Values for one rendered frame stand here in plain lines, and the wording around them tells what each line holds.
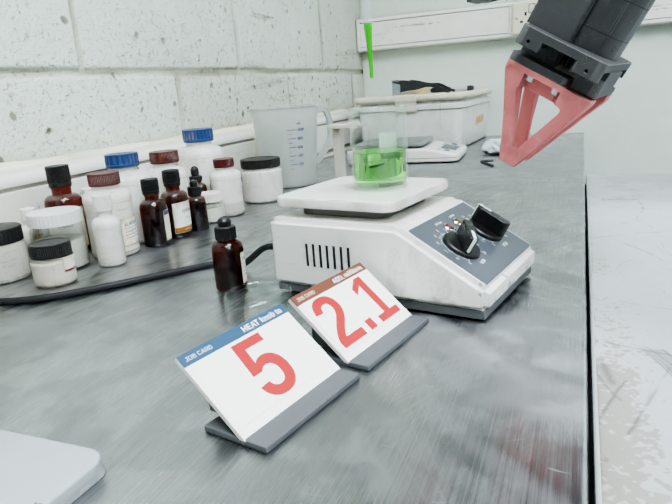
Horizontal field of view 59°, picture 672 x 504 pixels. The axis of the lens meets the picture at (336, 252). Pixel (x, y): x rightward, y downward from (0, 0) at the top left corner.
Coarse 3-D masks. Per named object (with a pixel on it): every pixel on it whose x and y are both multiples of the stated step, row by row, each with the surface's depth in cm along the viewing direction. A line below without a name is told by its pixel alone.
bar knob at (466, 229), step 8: (464, 224) 47; (472, 224) 47; (448, 232) 48; (456, 232) 48; (464, 232) 46; (472, 232) 46; (448, 240) 46; (456, 240) 47; (464, 240) 46; (472, 240) 45; (456, 248) 46; (464, 248) 45; (472, 248) 45; (464, 256) 46; (472, 256) 46
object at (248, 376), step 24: (264, 336) 36; (288, 336) 37; (216, 360) 33; (240, 360) 34; (264, 360) 35; (288, 360) 36; (312, 360) 37; (216, 384) 32; (240, 384) 33; (264, 384) 34; (288, 384) 35; (240, 408) 32; (264, 408) 33
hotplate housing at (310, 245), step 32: (288, 224) 51; (320, 224) 50; (352, 224) 48; (384, 224) 47; (416, 224) 47; (288, 256) 52; (320, 256) 50; (352, 256) 48; (384, 256) 47; (416, 256) 45; (416, 288) 46; (448, 288) 44; (480, 288) 44; (512, 288) 49
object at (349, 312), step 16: (336, 288) 43; (352, 288) 44; (368, 288) 45; (304, 304) 40; (320, 304) 41; (336, 304) 42; (352, 304) 43; (368, 304) 44; (384, 304) 45; (320, 320) 40; (336, 320) 41; (352, 320) 42; (368, 320) 42; (384, 320) 43; (336, 336) 40; (352, 336) 40
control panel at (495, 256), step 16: (464, 208) 54; (432, 224) 49; (432, 240) 46; (480, 240) 49; (512, 240) 52; (448, 256) 45; (480, 256) 47; (496, 256) 48; (512, 256) 49; (480, 272) 45; (496, 272) 46
